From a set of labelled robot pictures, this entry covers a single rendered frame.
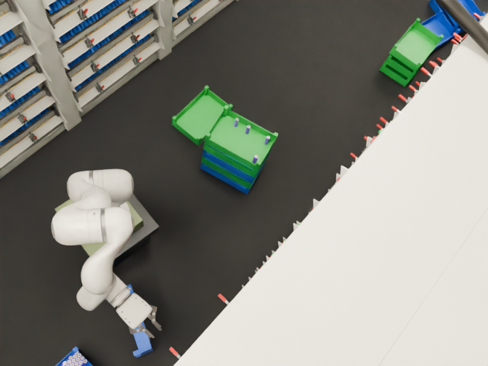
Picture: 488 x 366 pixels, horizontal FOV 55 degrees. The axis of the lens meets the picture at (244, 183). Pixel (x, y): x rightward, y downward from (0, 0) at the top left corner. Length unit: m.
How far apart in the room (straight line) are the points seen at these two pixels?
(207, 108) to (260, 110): 0.32
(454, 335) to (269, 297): 0.26
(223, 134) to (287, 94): 0.72
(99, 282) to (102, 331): 1.01
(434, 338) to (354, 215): 0.20
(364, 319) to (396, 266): 0.09
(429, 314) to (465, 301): 0.06
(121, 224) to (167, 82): 1.63
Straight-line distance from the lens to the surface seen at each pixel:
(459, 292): 0.76
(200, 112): 2.80
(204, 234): 2.51
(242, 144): 2.36
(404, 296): 0.72
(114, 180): 1.75
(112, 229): 1.40
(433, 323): 0.73
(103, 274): 1.44
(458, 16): 0.97
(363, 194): 0.74
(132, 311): 1.83
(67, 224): 1.41
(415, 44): 3.30
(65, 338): 2.46
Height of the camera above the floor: 2.41
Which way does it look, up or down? 66 degrees down
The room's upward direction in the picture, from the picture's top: 22 degrees clockwise
